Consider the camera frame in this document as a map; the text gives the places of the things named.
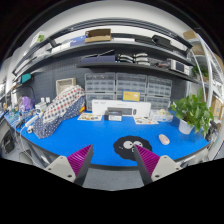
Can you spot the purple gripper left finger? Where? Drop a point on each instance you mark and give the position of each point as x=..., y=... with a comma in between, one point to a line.
x=74, y=167

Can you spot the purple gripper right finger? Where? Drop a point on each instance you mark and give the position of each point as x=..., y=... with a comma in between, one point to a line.
x=153, y=167

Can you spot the black round monster mousepad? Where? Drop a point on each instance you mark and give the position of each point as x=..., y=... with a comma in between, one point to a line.
x=125, y=146

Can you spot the blue desk mat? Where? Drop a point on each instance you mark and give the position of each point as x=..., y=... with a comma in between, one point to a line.
x=72, y=135

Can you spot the right picture card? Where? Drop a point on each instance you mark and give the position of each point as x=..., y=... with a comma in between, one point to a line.
x=144, y=121

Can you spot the picture card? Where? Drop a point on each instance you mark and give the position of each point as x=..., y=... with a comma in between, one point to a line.
x=144, y=121
x=89, y=117

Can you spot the clear plastic container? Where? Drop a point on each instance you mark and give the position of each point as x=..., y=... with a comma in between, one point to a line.
x=161, y=115

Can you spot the left picture card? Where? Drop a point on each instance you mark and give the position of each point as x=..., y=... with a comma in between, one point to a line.
x=89, y=117

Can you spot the white keyboard box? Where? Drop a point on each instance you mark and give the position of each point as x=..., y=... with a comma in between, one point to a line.
x=136, y=109

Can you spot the small black box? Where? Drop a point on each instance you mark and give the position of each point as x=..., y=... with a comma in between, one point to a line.
x=113, y=115

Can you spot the white power strip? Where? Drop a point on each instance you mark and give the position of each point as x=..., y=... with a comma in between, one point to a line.
x=32, y=120

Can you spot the patterned fabric cloth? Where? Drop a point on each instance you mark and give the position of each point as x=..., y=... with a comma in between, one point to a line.
x=68, y=104

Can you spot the green potted plant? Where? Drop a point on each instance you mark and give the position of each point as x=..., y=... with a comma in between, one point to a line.
x=193, y=114

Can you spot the yellow card box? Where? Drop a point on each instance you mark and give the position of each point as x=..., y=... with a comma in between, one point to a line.
x=131, y=96

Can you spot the right clear drawer organizer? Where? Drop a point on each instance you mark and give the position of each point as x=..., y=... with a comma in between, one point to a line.
x=158, y=92

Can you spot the clear drawer organizer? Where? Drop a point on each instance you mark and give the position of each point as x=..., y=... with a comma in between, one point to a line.
x=99, y=86
x=158, y=92
x=130, y=82

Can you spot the purple plastic bag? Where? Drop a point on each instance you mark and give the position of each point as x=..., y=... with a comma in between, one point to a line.
x=25, y=104

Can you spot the white framed pegboard box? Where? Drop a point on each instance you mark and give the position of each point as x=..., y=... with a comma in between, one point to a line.
x=62, y=84

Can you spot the middle clear drawer organizer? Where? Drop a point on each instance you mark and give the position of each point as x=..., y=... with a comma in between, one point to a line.
x=130, y=82

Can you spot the left clear drawer organizer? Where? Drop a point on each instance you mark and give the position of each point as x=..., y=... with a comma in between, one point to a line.
x=99, y=86

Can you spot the white instrument on shelf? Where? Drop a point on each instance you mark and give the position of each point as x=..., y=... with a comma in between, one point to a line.
x=178, y=66

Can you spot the cardboard box on shelf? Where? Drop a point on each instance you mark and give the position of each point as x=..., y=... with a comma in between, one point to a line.
x=98, y=35

